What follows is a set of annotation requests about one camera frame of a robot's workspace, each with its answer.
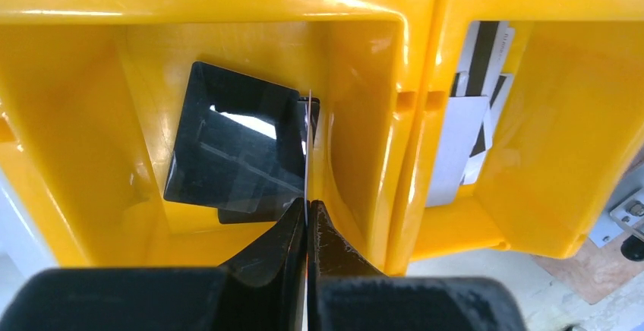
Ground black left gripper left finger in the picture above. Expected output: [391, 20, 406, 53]
[1, 198, 306, 330]

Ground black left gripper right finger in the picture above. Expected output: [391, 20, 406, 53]
[307, 200, 526, 330]

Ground black credit card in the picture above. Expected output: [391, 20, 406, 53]
[304, 90, 314, 330]
[217, 97, 320, 224]

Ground black card in bin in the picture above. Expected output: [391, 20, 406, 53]
[163, 61, 300, 210]

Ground white cards in bin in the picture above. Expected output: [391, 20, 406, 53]
[425, 21, 515, 207]

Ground grey metal camera stand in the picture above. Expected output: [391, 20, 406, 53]
[589, 165, 643, 262]

